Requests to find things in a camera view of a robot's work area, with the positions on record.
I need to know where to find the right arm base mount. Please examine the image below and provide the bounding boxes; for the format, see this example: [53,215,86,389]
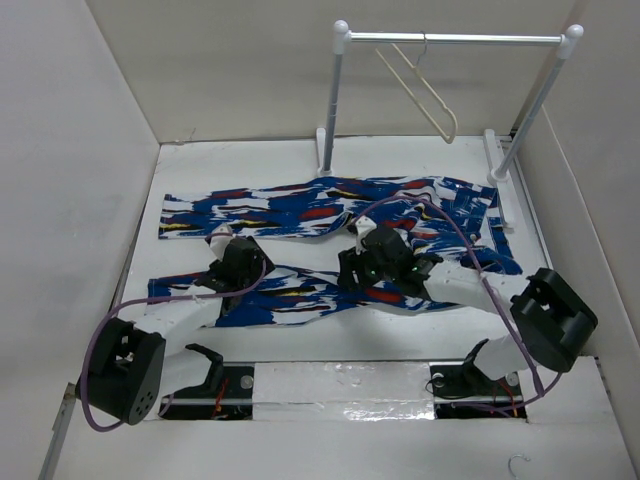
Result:
[425,362,527,420]

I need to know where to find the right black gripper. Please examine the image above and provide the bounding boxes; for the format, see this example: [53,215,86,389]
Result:
[338,243,397,293]

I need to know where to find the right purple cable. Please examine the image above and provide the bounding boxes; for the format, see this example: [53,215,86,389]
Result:
[354,195,564,419]

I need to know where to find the blue white patterned trousers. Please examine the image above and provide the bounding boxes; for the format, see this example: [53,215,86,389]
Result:
[158,176,522,328]

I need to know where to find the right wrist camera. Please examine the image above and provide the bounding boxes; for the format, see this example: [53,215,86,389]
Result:
[349,216,378,254]

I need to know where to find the purple cable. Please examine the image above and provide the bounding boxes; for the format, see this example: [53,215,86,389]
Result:
[354,195,564,419]
[79,229,266,432]

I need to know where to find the white clothes rack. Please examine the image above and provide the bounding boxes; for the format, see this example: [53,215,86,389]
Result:
[314,18,585,235]

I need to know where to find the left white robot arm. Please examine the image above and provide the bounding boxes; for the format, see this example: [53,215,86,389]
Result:
[76,234,274,433]

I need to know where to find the beige plastic hanger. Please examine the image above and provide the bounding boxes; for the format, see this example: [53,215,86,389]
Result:
[374,31,459,144]

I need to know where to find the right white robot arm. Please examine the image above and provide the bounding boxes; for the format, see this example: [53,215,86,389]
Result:
[338,219,598,394]

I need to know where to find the metal hook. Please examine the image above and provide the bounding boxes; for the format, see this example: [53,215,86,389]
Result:
[507,453,532,480]

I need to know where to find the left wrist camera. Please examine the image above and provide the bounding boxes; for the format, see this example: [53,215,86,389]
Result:
[205,224,234,261]

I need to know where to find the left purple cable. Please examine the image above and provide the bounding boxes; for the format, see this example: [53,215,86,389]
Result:
[79,229,266,432]

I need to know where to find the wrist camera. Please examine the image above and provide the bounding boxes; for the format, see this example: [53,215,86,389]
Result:
[205,224,234,261]
[349,216,378,254]

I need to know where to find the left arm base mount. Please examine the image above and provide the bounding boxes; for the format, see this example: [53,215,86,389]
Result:
[158,363,255,421]

